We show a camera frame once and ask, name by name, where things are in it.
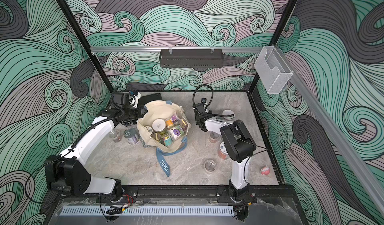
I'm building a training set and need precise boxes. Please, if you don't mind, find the cream canvas tote bag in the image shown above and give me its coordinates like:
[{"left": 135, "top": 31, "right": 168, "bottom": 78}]
[{"left": 137, "top": 100, "right": 191, "bottom": 177}]

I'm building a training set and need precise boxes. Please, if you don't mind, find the purple yellow label seed can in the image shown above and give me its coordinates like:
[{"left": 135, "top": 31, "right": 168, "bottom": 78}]
[{"left": 124, "top": 128, "right": 139, "bottom": 145}]

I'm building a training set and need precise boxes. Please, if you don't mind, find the clear red-bottom jar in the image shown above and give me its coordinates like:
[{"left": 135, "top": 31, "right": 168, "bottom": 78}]
[{"left": 109, "top": 130, "right": 122, "bottom": 143}]

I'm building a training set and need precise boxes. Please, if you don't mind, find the green lid seed jar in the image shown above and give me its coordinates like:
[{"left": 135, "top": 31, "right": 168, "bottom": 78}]
[{"left": 218, "top": 142, "right": 229, "bottom": 160}]

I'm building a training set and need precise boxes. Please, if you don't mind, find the clear small seed jar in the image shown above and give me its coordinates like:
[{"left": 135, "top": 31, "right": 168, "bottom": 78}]
[{"left": 204, "top": 160, "right": 217, "bottom": 174}]

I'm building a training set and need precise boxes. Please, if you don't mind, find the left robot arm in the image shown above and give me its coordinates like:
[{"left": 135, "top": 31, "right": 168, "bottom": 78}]
[{"left": 41, "top": 90, "right": 148, "bottom": 203}]

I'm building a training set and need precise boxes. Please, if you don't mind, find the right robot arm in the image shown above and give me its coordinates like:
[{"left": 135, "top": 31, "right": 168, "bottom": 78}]
[{"left": 192, "top": 84, "right": 260, "bottom": 201}]

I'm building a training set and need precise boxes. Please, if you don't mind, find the black ribbed hard case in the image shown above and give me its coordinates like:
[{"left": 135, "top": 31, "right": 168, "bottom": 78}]
[{"left": 138, "top": 93, "right": 163, "bottom": 106}]

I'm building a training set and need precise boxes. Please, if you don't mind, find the purple flower label jar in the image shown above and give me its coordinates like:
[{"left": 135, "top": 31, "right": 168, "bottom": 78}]
[{"left": 168, "top": 125, "right": 185, "bottom": 141}]

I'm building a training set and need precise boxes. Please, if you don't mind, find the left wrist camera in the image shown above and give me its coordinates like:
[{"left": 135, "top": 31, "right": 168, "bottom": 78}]
[{"left": 129, "top": 91, "right": 141, "bottom": 108}]

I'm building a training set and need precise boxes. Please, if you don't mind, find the black wall shelf tray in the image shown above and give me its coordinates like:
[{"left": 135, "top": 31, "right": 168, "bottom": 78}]
[{"left": 159, "top": 49, "right": 224, "bottom": 68}]

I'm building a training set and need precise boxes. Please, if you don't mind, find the white mesh wall basket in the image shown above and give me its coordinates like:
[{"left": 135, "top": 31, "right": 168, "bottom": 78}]
[{"left": 255, "top": 46, "right": 293, "bottom": 94}]

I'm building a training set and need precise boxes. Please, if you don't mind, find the white slotted cable duct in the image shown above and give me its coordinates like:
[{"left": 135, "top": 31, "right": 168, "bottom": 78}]
[{"left": 60, "top": 206, "right": 235, "bottom": 217}]

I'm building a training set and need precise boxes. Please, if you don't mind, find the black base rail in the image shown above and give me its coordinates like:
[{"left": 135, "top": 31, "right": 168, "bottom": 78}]
[{"left": 59, "top": 184, "right": 298, "bottom": 206}]

